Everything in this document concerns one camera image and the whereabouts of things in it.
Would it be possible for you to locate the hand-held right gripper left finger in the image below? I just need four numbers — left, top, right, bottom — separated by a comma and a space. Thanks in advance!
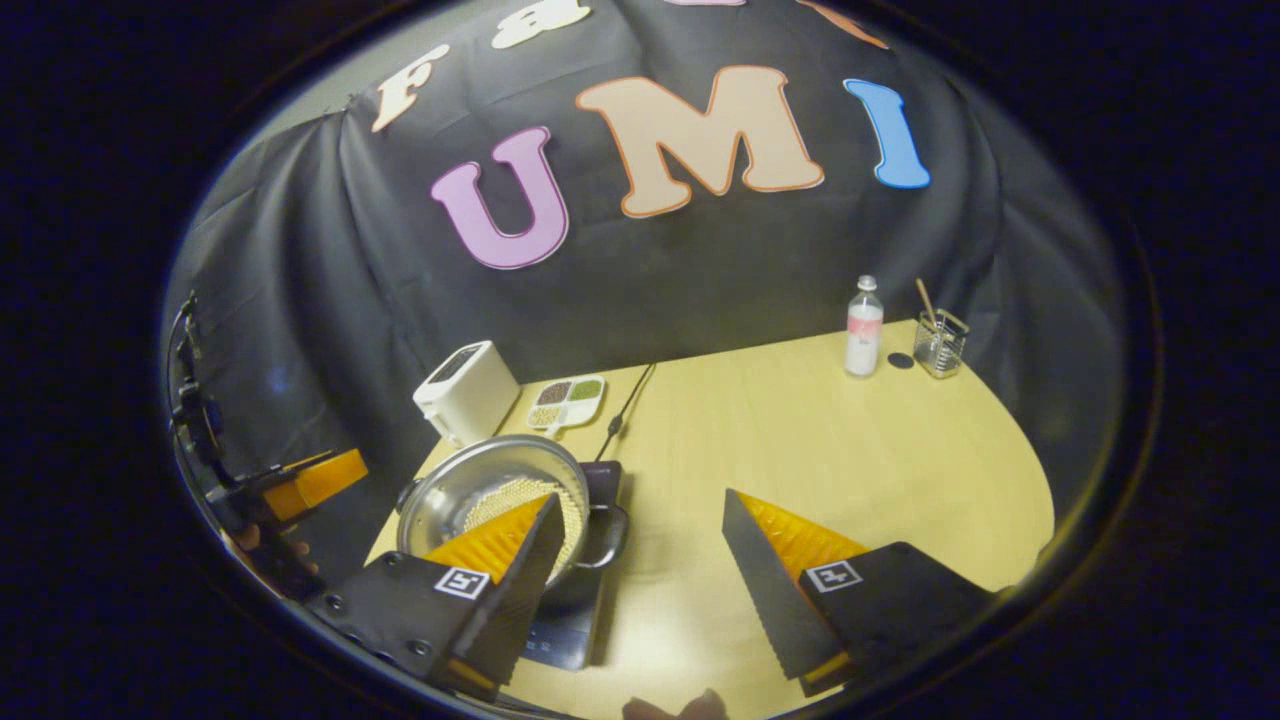
305, 492, 566, 703

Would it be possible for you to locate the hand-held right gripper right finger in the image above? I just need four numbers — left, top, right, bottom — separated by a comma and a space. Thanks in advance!
722, 488, 996, 699

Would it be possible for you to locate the black induction cooktop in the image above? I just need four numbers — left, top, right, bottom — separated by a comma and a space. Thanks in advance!
518, 460, 626, 671

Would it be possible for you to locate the steel pot with black handles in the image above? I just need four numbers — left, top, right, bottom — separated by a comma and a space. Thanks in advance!
395, 434, 631, 601

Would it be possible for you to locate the pile of pale yellow beads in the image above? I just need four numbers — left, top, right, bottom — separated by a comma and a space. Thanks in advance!
463, 478, 586, 591

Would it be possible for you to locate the white toaster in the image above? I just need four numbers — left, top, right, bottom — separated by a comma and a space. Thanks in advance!
413, 340, 522, 448

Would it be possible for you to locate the white divided dish of beans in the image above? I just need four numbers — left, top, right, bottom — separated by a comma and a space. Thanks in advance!
526, 374, 607, 433

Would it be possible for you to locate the clear bottle with pink label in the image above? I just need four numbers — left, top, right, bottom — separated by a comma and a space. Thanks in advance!
844, 275, 885, 379

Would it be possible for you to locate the black power cable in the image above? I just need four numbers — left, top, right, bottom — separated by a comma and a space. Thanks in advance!
595, 363, 658, 463

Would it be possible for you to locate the wire utensil holder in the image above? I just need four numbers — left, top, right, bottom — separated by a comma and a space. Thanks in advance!
913, 308, 970, 380

